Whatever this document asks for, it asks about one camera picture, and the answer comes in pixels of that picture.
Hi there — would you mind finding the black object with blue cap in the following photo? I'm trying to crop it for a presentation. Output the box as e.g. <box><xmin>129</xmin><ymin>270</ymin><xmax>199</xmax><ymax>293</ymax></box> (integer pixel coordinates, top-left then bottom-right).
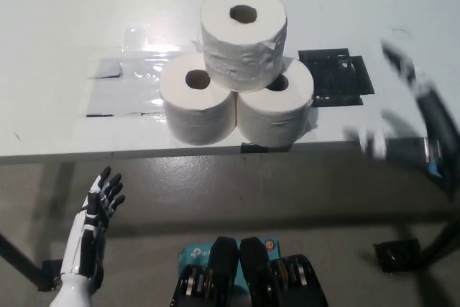
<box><xmin>386</xmin><ymin>137</ymin><xmax>446</xmax><ymax>178</ymax></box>

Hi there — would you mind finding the clear plastic sheet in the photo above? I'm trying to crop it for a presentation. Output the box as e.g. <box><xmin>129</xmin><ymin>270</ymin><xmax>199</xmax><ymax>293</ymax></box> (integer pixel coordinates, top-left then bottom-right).
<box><xmin>77</xmin><ymin>25</ymin><xmax>202</xmax><ymax>119</ymax></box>

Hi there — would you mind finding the black tape square marker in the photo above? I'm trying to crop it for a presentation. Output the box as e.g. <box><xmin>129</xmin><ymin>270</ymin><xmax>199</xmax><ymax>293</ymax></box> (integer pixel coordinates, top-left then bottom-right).
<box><xmin>298</xmin><ymin>47</ymin><xmax>375</xmax><ymax>109</ymax></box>

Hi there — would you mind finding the black table leg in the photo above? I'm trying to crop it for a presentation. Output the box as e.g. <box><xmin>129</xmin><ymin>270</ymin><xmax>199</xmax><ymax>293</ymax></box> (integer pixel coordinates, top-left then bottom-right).
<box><xmin>0</xmin><ymin>233</ymin><xmax>42</xmax><ymax>286</ymax></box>
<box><xmin>420</xmin><ymin>209</ymin><xmax>460</xmax><ymax>268</ymax></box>

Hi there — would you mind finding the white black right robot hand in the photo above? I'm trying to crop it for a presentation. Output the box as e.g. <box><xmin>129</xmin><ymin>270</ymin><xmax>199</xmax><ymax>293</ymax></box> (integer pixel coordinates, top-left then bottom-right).
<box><xmin>343</xmin><ymin>37</ymin><xmax>454</xmax><ymax>164</ymax></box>

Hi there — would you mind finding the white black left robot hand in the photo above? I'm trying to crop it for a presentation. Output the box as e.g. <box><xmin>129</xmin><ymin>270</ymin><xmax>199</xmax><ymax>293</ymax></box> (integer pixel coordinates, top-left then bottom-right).
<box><xmin>59</xmin><ymin>165</ymin><xmax>126</xmax><ymax>280</ymax></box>

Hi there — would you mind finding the teal tp-link box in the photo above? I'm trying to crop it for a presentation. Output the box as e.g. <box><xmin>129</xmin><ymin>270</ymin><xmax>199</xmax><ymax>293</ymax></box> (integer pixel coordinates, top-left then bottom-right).
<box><xmin>178</xmin><ymin>237</ymin><xmax>280</xmax><ymax>297</ymax></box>

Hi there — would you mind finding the wrinkled white toilet paper roll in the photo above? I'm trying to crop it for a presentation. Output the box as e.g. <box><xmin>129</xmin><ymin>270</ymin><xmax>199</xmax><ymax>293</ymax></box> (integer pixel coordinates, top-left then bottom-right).
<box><xmin>199</xmin><ymin>0</ymin><xmax>289</xmax><ymax>92</ymax></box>

